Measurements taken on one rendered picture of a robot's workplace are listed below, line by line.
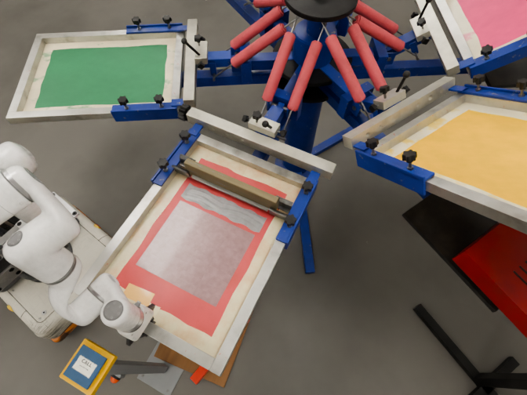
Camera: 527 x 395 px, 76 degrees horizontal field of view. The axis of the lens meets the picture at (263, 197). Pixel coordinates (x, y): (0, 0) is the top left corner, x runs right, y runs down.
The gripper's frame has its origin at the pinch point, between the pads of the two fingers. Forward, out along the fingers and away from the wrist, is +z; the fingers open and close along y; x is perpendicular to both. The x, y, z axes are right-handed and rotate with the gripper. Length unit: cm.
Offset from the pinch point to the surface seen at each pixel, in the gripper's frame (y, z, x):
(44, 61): -84, 3, -126
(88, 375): 20.5, 4.3, -9.2
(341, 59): -123, -23, 19
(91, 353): 15.0, 4.2, -12.5
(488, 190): -74, -36, 78
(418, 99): -119, -19, 54
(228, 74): -121, 4, -37
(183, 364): 10, 99, -3
